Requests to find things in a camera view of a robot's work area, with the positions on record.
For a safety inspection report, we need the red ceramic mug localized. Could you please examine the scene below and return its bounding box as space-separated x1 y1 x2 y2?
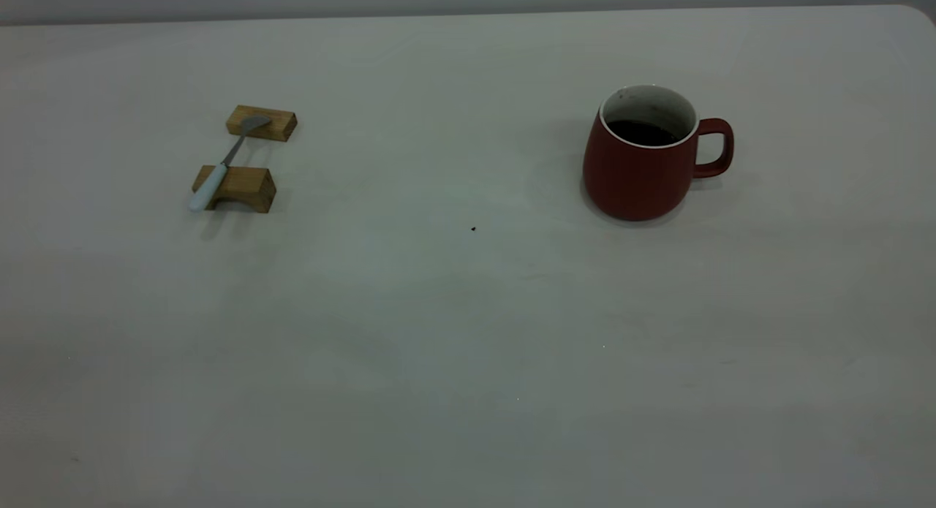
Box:
583 84 734 222

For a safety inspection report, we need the spoon with white handle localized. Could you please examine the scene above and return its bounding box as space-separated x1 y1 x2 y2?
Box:
189 115 272 213

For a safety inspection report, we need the dark coffee liquid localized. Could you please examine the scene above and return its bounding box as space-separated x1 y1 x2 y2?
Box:
607 120 681 147

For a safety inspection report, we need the arched wooden block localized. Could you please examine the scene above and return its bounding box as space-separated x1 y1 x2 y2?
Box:
192 164 277 214

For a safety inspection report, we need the flat rectangular wooden block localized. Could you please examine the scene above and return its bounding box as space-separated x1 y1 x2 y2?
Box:
225 105 298 143

